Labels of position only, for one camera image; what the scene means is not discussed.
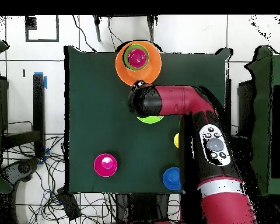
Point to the large orange bowl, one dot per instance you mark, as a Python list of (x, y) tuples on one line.
[(151, 74)]

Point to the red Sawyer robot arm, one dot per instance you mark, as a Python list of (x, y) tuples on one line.
[(177, 100)]

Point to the black camera stand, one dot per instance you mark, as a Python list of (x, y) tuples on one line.
[(98, 28)]

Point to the blue bowl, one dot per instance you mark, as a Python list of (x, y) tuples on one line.
[(171, 178)]

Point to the large green bowl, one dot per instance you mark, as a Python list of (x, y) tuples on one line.
[(150, 119)]

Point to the small pink bowl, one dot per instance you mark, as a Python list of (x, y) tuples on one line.
[(105, 165)]

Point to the black pedestal leg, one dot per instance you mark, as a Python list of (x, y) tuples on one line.
[(23, 168)]

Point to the pink cup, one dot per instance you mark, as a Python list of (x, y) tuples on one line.
[(137, 58)]

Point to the dark green tablecloth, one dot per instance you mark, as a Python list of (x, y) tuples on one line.
[(95, 105)]

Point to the yellow cup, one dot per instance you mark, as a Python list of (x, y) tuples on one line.
[(176, 140)]

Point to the black power strip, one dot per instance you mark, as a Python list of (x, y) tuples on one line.
[(68, 205)]

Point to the black metal stand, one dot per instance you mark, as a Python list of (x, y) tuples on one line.
[(39, 105)]

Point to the black square frame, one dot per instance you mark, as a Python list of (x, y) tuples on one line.
[(30, 23)]

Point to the small green bowl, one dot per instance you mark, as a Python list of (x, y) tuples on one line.
[(137, 46)]

